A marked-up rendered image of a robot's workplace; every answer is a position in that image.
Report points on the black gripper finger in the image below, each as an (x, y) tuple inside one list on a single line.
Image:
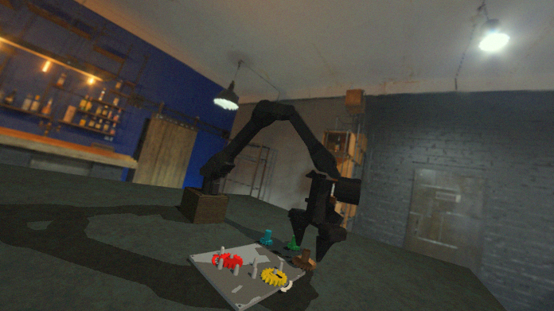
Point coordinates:
[(299, 230), (322, 246)]

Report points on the teal gear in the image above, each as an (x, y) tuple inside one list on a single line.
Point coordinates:
[(267, 238)]

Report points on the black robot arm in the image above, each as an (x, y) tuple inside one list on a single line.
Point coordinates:
[(346, 190)]

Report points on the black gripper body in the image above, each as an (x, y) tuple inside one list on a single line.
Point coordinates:
[(316, 215)]

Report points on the yellow gear with black stripe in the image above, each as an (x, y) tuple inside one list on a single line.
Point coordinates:
[(275, 279)]

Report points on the green gear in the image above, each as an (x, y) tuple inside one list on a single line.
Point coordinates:
[(292, 245)]

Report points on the red gear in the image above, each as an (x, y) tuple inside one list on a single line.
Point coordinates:
[(231, 263)]

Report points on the orange gear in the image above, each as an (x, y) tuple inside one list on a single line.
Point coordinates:
[(303, 261)]

